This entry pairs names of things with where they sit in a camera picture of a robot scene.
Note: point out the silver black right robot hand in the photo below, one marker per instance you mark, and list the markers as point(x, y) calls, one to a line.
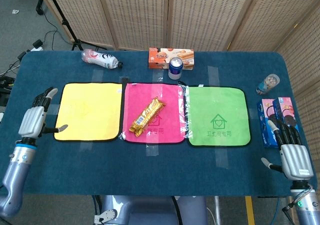
point(296, 161)

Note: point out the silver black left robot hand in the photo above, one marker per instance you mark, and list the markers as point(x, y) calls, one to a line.
point(32, 121)

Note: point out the gold snack packet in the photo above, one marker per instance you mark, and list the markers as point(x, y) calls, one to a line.
point(147, 116)

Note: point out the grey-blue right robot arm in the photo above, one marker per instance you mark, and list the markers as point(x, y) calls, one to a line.
point(306, 202)

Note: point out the clear plastic drink bottle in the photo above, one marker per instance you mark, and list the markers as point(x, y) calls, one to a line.
point(100, 58)

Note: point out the black floor device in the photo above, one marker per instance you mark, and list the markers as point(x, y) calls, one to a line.
point(5, 87)

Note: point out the blue sandwich cookie box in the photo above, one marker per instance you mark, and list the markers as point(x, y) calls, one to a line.
point(287, 110)
point(265, 115)

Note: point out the yellow square cloth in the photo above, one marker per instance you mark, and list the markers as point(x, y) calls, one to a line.
point(90, 110)

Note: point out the clear tape strip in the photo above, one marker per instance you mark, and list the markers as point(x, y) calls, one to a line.
point(152, 150)
point(222, 158)

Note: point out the white power strip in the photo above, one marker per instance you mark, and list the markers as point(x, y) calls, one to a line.
point(37, 45)

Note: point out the clear snack jar blue label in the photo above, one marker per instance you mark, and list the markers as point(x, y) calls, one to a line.
point(267, 83)

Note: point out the green square cloth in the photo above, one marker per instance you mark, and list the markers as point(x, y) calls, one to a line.
point(217, 102)

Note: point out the black tripod stand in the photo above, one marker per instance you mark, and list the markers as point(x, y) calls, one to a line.
point(65, 25)

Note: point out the white paper scrap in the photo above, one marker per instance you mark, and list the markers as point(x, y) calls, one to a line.
point(15, 11)

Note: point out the black office chair base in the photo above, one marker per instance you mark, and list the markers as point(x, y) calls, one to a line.
point(37, 0)

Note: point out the clear plastic strip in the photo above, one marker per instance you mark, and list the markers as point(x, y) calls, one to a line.
point(184, 110)

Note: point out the blue carpet table cover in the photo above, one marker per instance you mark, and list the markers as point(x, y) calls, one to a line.
point(150, 170)

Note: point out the pink square cloth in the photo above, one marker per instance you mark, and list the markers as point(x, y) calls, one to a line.
point(170, 125)

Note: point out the orange biscuit box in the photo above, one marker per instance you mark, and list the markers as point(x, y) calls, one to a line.
point(160, 56)

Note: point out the grey-blue robot torso base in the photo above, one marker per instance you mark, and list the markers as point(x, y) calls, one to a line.
point(150, 211)

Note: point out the blue drink can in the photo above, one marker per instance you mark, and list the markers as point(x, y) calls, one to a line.
point(175, 68)

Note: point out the wicker folding screen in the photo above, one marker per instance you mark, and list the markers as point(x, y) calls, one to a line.
point(200, 17)

